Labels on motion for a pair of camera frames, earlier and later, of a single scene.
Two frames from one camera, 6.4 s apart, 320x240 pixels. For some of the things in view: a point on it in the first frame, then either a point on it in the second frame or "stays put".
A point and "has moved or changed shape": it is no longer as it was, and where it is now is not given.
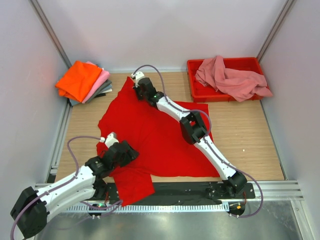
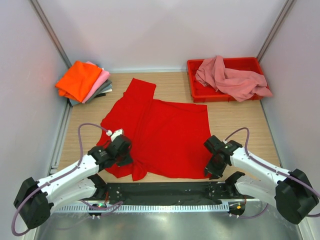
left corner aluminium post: x=53 y=35 stays put
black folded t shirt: x=100 y=95 stays put
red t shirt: x=155 y=134 has moved or changed shape
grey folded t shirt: x=105 y=83 stays put
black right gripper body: x=140 y=96 to x=215 y=167
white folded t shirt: x=108 y=90 stays put
